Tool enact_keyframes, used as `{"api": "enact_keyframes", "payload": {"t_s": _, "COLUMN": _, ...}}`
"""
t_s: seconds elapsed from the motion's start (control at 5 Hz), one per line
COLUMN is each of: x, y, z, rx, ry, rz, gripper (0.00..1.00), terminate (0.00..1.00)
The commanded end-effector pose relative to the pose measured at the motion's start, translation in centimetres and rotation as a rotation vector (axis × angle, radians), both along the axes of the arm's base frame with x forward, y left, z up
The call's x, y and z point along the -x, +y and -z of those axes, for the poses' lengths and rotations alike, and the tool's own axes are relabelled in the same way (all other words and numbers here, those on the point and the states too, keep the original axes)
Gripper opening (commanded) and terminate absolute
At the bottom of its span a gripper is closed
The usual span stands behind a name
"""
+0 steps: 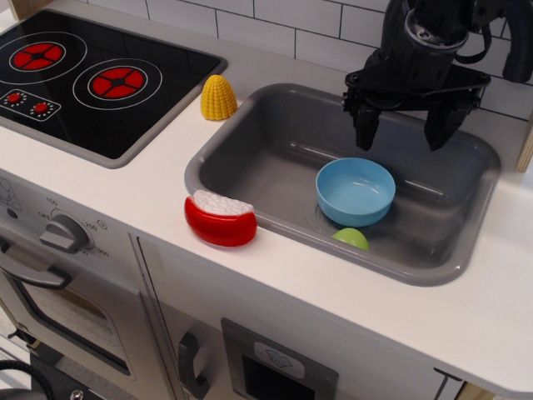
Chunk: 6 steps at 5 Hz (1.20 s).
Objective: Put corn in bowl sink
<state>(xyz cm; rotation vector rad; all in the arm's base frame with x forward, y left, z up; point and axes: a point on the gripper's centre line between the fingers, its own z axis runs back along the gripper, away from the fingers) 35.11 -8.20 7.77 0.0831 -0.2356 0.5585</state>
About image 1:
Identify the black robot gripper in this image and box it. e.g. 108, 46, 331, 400
342, 1, 491, 151

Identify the yellow toy corn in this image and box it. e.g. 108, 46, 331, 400
201, 74, 237, 121

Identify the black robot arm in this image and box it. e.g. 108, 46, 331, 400
342, 1, 509, 151

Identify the light blue plastic bowl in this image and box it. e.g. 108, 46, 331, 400
315, 157, 396, 228

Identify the grey toy sink basin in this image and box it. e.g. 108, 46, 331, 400
185, 83, 501, 286

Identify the green toy ball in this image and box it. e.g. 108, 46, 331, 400
331, 227, 369, 251

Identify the black faucet spout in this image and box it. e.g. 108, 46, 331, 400
502, 0, 532, 83

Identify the red white toy sushi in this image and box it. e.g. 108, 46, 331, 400
184, 190, 257, 247

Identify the grey dishwasher panel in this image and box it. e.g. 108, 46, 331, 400
221, 318, 339, 400

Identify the black toy stovetop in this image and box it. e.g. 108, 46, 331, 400
1, 10, 227, 169

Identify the grey oven knob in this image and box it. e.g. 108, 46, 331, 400
39, 214, 89, 254

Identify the toy oven door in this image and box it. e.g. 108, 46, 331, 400
1, 268, 174, 399

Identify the grey cabinet door handle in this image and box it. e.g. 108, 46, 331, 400
177, 332, 210, 399

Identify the grey oven door handle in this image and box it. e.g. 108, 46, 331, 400
1, 238, 72, 290

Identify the black cable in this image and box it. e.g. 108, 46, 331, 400
0, 361, 53, 400

